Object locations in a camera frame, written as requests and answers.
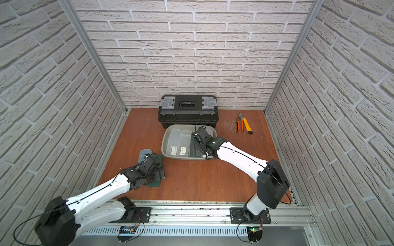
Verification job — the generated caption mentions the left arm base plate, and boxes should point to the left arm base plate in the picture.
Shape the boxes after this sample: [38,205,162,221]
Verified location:
[110,207,152,223]

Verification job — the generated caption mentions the grey plastic storage tray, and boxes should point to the grey plastic storage tray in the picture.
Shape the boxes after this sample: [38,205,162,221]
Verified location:
[162,125,217,161]

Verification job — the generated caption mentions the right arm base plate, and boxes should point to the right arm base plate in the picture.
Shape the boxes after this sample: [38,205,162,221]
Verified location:
[229,207,271,224]

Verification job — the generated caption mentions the black plastic toolbox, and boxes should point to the black plastic toolbox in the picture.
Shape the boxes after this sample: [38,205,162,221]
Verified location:
[158,95,219,128]

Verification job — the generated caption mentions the orange handled pliers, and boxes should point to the orange handled pliers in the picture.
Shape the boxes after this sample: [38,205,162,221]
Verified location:
[236,113,244,133]

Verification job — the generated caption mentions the dark green translucent pencil case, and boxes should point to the dark green translucent pencil case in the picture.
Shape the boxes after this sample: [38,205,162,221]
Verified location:
[148,154,163,188]

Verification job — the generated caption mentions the controller board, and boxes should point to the controller board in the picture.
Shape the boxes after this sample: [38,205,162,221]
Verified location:
[246,227,263,243]
[117,226,138,243]

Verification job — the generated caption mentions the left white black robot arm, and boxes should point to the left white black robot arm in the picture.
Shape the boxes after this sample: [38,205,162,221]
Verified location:
[34,154,165,246]

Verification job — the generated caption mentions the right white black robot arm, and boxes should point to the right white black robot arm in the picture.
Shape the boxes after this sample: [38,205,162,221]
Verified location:
[193,127,290,223]

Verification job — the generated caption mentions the clear rectangular pencil case barcode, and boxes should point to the clear rectangular pencil case barcode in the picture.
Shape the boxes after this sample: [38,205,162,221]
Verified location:
[179,130,192,157]

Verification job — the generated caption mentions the clear pencil case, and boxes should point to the clear pencil case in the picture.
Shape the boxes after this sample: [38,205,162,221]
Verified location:
[166,129,182,156]
[206,129,214,137]

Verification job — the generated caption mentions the grey-blue pencil case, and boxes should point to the grey-blue pencil case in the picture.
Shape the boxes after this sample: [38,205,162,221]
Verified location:
[138,149,152,164]

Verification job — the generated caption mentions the aluminium rail frame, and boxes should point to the aluminium rail frame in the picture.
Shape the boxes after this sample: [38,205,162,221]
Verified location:
[70,200,324,246]

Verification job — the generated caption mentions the right controller board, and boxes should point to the right controller board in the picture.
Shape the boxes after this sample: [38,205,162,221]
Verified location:
[246,227,263,243]

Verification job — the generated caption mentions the left controller board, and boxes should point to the left controller board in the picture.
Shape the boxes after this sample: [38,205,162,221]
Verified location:
[117,226,138,243]

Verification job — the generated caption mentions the yellow utility knife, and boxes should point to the yellow utility knife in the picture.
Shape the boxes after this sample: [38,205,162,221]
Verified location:
[242,118,253,134]

